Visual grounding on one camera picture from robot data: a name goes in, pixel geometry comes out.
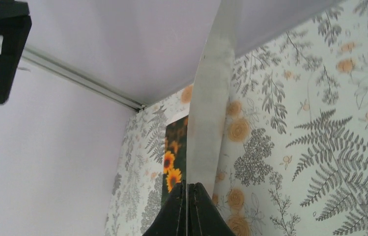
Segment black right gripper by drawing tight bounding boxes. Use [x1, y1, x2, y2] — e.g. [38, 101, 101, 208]
[0, 0, 32, 105]

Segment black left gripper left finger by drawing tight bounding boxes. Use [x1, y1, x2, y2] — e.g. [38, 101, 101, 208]
[143, 182, 187, 236]

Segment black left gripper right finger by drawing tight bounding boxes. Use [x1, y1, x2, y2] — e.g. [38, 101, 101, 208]
[187, 183, 234, 236]

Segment sunflower photo print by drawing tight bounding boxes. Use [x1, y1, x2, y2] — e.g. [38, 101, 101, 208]
[161, 116, 188, 205]

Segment white mat board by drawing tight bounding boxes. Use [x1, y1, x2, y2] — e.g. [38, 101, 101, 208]
[186, 0, 242, 194]

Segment floral patterned tablecloth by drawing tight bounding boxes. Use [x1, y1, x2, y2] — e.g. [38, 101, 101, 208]
[104, 0, 368, 236]

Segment right aluminium corner post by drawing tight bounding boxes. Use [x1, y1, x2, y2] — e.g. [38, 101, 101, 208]
[0, 35, 143, 111]

